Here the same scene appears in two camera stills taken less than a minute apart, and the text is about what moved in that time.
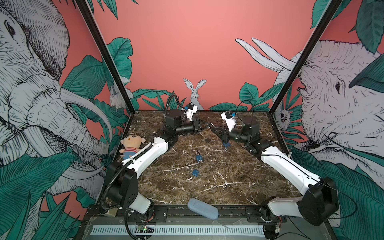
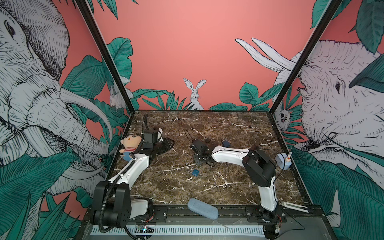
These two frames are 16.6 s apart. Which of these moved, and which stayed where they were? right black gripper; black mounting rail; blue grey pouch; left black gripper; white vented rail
Moved: left black gripper; right black gripper
Stayed: black mounting rail; blue grey pouch; white vented rail
